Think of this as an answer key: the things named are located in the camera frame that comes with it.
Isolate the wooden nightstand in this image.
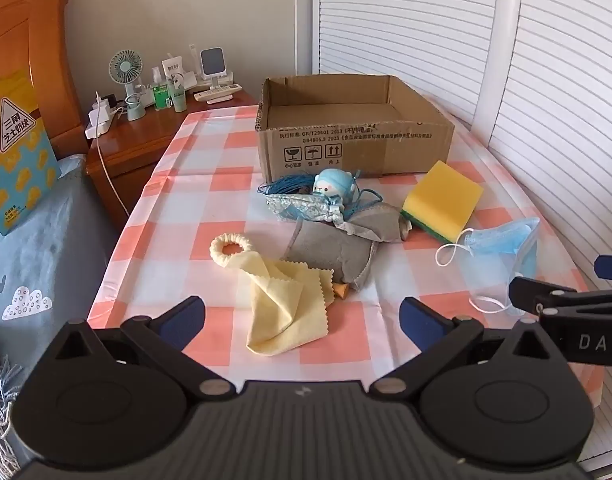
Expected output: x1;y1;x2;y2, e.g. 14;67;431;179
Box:
83;87;259;231

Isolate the white charging cable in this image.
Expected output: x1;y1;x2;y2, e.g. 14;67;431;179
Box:
93;91;132;218

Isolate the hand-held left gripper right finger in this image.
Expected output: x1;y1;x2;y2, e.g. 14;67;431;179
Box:
368;296;557;403

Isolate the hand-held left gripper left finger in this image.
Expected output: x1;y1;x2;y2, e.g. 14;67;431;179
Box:
53;296;239;403

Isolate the yellow snack bag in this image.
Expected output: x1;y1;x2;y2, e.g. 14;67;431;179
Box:
0;70;62;237

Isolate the silver blue brocade pouch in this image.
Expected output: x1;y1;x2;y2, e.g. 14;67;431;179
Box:
265;192;348;224

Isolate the grey fabric sachet bag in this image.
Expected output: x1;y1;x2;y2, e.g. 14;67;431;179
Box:
281;220;377;293
346;203;413;243

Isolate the blue plush toy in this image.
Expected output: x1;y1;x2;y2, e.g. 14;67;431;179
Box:
313;169;360;208

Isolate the white power strip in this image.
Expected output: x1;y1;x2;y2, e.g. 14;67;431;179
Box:
86;106;124;139

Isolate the cardboard box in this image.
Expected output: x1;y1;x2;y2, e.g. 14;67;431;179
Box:
256;74;456;185

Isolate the white remote control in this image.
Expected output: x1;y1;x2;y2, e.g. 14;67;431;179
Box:
193;83;243;105

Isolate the pink white checked tablecloth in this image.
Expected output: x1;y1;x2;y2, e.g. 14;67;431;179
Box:
86;105;604;406

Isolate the yellow cloth with ring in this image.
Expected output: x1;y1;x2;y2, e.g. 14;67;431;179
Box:
209;232;335;357

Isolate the wooden bed headboard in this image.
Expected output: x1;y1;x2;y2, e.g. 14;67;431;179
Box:
0;0;90;158

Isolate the white louvred door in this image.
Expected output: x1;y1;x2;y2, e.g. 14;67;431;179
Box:
313;0;511;108
486;0;612;476

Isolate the blue cord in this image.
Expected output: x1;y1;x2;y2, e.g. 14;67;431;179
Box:
258;174;387;212

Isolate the small green desk fan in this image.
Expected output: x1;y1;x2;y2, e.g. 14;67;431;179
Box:
109;49;147;122

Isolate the yellow green sponge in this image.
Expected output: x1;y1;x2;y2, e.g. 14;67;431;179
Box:
402;160;485;243

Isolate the white cosmetic tube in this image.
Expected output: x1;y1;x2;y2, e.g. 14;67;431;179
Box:
162;54;184;83

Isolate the blue cloud-print bedsheet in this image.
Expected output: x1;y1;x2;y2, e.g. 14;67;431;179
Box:
0;152;123;376

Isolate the blue face mask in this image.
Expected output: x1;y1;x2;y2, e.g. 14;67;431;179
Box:
435;216;542;317

